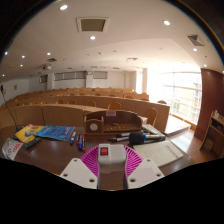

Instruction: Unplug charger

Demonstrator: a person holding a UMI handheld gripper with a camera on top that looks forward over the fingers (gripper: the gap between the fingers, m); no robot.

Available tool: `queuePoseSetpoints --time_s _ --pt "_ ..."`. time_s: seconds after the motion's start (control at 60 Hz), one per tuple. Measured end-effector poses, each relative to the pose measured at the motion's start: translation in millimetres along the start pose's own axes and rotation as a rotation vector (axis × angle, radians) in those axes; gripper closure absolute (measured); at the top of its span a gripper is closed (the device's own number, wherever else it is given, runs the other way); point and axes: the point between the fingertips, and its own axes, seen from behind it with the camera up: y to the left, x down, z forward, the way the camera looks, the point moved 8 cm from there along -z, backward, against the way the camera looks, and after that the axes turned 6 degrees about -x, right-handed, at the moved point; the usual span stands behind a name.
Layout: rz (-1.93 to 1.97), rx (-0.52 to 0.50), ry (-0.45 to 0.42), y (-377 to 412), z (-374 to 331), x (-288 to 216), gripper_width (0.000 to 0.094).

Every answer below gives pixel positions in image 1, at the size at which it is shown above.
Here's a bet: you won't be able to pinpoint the white sign with red print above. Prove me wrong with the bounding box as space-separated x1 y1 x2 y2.
1 137 24 161

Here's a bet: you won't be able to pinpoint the wooden shelf unit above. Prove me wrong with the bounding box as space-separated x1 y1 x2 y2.
199 110 224 158

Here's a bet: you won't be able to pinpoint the wooden lecture hall desk rows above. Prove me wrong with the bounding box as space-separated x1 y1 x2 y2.
0 87 171 134

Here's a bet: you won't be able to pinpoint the black gooseneck microphone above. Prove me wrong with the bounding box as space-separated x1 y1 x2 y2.
0 84 21 133

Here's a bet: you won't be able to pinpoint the blue booklet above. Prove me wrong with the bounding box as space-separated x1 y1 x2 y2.
34 124 76 142

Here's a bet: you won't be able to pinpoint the large bright window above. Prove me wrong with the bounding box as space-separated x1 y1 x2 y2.
146 71 203 126

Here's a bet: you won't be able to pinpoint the yellow booklet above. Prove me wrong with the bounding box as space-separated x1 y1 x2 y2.
14 123 45 144

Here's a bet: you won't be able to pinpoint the white notebook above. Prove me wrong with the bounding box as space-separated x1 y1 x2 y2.
133 139 184 168

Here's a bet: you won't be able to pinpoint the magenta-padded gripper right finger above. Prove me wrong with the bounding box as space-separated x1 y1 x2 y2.
123 144 165 190

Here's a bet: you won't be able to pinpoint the wooden auditorium chairs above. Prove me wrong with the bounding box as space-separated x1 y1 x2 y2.
13 88 168 126

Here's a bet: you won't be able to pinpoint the small ceiling vent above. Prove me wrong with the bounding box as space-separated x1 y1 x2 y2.
186 34 205 47

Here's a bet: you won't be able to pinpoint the black remote control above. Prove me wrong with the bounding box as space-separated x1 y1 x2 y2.
24 136 42 150

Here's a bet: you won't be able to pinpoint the large square ceiling vent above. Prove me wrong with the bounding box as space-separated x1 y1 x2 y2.
75 17 110 33

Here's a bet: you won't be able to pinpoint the blue marker pen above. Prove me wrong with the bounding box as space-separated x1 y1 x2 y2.
78 133 84 151
69 131 77 146

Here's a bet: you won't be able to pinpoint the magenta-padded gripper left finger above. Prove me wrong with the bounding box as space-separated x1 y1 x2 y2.
59 144 101 190

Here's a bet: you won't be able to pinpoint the black handheld microphone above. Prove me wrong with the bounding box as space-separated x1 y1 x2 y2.
128 131 167 146

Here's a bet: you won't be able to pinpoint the wooden desk organizer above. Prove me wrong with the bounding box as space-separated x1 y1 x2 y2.
83 109 144 135

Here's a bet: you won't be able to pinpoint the recessed ceiling lights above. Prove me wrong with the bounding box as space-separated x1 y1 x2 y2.
3 3 209 69

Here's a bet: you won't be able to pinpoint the silver handheld microphone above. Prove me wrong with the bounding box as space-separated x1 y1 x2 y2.
108 132 133 143

